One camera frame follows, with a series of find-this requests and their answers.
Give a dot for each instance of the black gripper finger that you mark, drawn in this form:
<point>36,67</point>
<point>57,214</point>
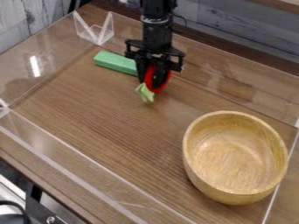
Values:
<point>141,65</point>
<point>160,74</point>

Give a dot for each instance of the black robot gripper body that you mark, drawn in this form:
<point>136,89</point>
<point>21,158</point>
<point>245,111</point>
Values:
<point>169,55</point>

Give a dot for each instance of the red plush strawberry toy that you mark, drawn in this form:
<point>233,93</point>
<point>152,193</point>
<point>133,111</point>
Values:
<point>152,84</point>

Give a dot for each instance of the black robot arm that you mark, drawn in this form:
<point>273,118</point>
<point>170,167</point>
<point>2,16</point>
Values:
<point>157,23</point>

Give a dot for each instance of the green rectangular foam block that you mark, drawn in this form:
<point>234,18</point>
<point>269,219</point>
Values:
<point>116,62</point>

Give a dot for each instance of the wooden bowl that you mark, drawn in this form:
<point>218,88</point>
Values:
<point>234,157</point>

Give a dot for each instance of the clear acrylic corner bracket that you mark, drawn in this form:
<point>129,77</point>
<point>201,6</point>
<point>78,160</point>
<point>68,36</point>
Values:
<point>94,34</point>

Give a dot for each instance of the clear acrylic tray wall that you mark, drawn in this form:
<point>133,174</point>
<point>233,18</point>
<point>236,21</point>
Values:
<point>102,152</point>

